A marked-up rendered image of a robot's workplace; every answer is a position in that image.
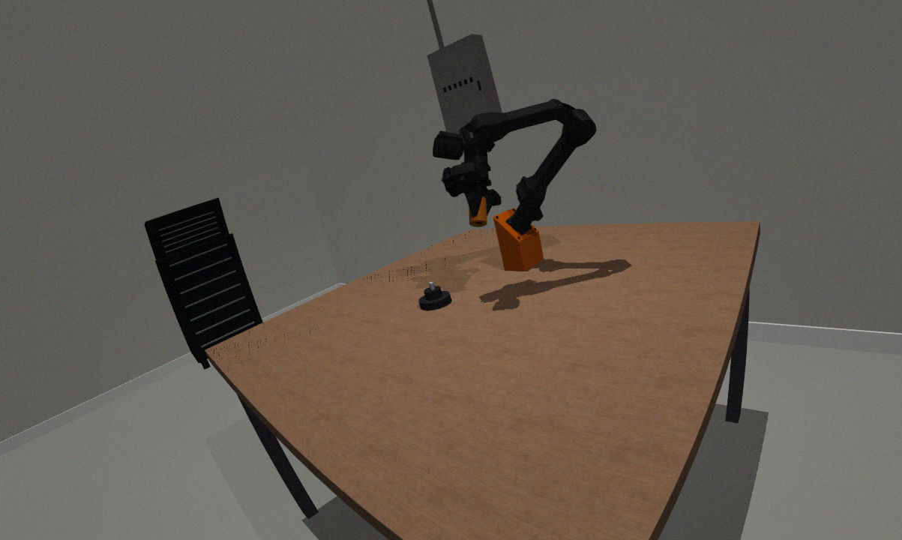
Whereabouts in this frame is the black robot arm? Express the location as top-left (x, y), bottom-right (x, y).
top-left (433, 99), bottom-right (597, 235)

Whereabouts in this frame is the orange cylindrical knob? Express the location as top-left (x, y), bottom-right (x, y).
top-left (469, 197), bottom-right (487, 227)

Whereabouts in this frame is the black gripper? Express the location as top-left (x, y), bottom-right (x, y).
top-left (449, 156), bottom-right (502, 217)

